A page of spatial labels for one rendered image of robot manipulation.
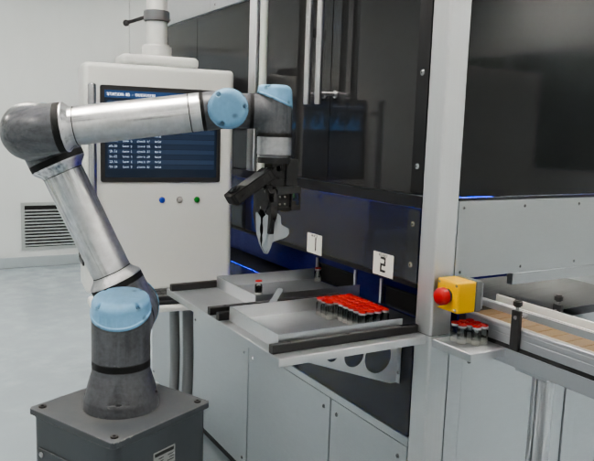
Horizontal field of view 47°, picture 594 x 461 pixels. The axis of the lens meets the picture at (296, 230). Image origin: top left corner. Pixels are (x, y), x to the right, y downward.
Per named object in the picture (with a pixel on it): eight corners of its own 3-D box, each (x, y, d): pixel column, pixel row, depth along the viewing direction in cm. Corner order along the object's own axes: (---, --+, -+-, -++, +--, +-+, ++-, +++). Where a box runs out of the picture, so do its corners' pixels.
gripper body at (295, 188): (300, 213, 151) (302, 157, 149) (265, 214, 147) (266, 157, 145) (284, 209, 157) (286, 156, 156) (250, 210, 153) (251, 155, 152)
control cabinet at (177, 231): (216, 274, 263) (219, 64, 251) (232, 285, 245) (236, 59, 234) (78, 283, 243) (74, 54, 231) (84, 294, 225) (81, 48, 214)
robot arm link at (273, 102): (253, 85, 151) (292, 86, 152) (252, 135, 153) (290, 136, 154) (254, 82, 143) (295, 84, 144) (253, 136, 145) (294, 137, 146)
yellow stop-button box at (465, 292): (459, 304, 164) (460, 274, 163) (480, 311, 158) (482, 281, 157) (434, 307, 160) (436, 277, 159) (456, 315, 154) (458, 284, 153)
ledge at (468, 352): (474, 338, 170) (475, 331, 170) (514, 354, 159) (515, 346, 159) (431, 346, 163) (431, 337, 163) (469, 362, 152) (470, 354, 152)
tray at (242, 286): (313, 278, 224) (313, 268, 224) (359, 296, 202) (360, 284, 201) (216, 287, 207) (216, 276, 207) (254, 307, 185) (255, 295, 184)
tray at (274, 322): (342, 306, 189) (343, 294, 189) (402, 332, 167) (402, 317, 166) (229, 320, 173) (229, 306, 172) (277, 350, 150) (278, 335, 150)
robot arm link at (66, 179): (112, 356, 145) (-10, 115, 136) (122, 335, 160) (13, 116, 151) (164, 332, 146) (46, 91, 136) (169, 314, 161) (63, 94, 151)
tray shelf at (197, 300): (305, 281, 229) (305, 275, 228) (450, 339, 169) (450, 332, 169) (166, 294, 205) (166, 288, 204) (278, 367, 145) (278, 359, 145)
